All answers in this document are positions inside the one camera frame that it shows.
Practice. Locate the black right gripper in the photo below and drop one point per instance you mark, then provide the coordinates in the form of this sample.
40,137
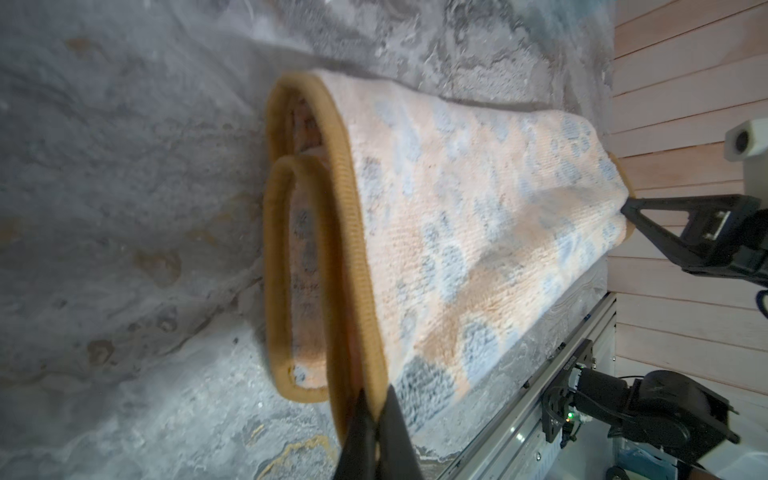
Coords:
725,235

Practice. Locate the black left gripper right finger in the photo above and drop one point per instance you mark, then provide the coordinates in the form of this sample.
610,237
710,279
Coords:
397,456

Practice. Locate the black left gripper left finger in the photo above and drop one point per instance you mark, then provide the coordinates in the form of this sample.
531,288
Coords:
358,457

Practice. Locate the orange paw print towel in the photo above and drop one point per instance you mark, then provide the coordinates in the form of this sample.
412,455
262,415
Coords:
411,242

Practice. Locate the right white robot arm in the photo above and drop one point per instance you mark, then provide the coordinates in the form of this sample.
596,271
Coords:
663,408

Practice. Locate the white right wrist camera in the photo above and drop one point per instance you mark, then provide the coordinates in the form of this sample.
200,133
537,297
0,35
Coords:
747,144

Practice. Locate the aluminium mounting rail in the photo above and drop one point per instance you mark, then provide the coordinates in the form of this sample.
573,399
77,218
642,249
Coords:
513,444

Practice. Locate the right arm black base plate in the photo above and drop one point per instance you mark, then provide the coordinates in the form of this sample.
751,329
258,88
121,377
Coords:
558,420

